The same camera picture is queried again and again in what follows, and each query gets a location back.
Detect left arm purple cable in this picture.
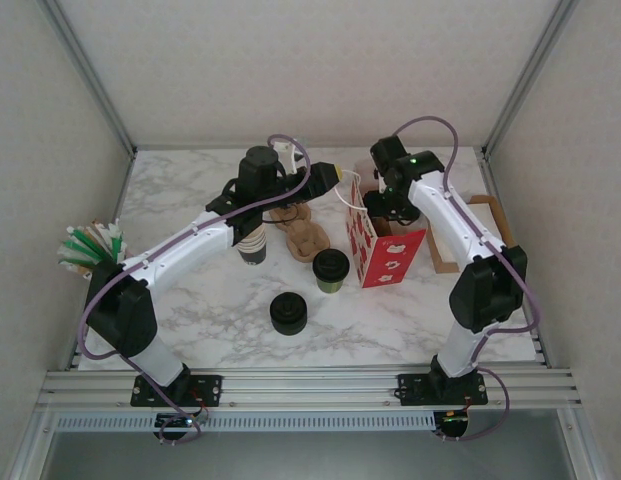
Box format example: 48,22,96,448
77,133,311,446

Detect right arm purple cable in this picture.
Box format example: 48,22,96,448
392,115,541,444

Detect aluminium frame post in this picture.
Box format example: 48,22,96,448
39,0,139,159
482,0,581,159

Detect red white paper bag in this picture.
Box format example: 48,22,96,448
337,157,426,290

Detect green white wrapped straw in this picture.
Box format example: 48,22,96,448
109,224,129,269
65,225,115,274
58,241,110,275

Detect brown pulp cup carrier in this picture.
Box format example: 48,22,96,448
267,202,332,264

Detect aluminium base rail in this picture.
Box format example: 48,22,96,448
37,368,584,412

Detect white paper wrapped straw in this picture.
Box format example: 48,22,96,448
97,222,120,251

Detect brown cardboard tray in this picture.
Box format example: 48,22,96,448
427,194,519,275

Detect stack of black lids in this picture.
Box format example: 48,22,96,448
268,290,309,335

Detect grey slotted cable duct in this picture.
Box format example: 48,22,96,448
54,412,437,433

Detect small controller board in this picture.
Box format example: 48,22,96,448
154,412,200,432
436,410,470,435

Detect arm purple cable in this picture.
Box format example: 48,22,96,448
77,133,311,446
392,115,541,444

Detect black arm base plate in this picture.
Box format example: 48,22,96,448
130,374,224,407
397,372,490,406

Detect black plastic cup lid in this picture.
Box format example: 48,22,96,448
313,248,349,280

